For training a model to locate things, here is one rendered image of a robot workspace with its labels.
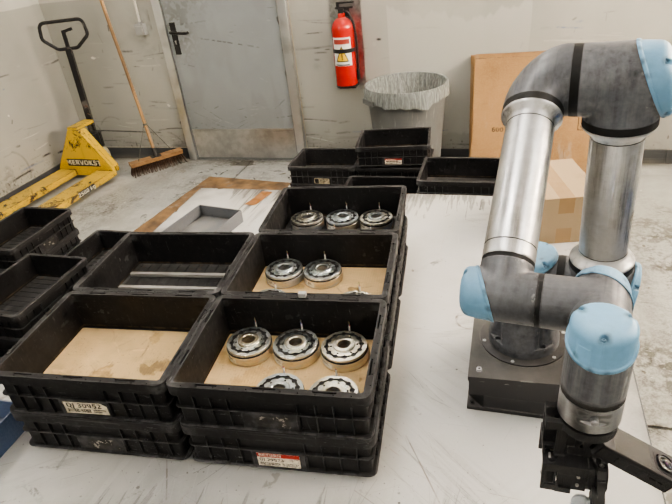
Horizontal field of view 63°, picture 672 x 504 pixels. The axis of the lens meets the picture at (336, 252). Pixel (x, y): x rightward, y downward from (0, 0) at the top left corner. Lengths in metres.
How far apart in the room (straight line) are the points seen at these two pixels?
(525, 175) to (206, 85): 4.03
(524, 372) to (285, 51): 3.49
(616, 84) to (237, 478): 1.00
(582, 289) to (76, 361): 1.12
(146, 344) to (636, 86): 1.14
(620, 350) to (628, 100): 0.43
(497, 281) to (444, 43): 3.43
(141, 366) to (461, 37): 3.29
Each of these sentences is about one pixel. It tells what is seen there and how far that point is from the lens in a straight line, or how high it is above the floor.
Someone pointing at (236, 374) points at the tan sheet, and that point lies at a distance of 1.25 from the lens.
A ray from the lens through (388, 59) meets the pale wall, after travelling 4.21.
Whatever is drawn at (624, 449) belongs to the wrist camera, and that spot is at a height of 1.04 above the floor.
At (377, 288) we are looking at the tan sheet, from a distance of 1.44.
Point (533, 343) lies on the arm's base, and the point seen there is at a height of 0.85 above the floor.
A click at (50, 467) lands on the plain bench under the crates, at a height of 0.70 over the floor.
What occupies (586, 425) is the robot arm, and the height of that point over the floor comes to 1.10.
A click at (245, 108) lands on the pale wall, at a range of 4.64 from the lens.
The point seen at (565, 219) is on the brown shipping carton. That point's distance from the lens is 1.87.
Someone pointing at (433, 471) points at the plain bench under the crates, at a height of 0.70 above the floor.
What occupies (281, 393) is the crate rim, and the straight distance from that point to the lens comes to 1.04.
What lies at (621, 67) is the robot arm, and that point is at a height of 1.42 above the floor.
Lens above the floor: 1.65
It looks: 31 degrees down
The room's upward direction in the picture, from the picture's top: 7 degrees counter-clockwise
